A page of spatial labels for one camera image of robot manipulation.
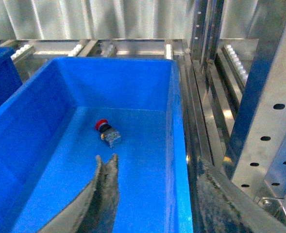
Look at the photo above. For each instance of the blue middle plastic bin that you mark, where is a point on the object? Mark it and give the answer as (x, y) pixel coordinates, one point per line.
(10, 80)

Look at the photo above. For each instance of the red mushroom push button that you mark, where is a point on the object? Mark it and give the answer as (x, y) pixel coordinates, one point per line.
(108, 134)

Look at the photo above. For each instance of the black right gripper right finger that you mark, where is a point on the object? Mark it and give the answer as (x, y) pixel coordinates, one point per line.
(224, 208)

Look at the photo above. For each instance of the metal roller rack frame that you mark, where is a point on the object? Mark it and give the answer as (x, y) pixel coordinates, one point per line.
(233, 69)

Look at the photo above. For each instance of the blue plastic bin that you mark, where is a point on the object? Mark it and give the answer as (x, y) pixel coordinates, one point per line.
(10, 80)
(48, 143)

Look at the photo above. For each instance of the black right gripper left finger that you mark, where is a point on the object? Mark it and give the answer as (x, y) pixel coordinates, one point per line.
(94, 209)

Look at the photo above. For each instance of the blue right plastic bin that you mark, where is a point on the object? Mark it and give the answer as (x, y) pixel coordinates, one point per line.
(48, 143)

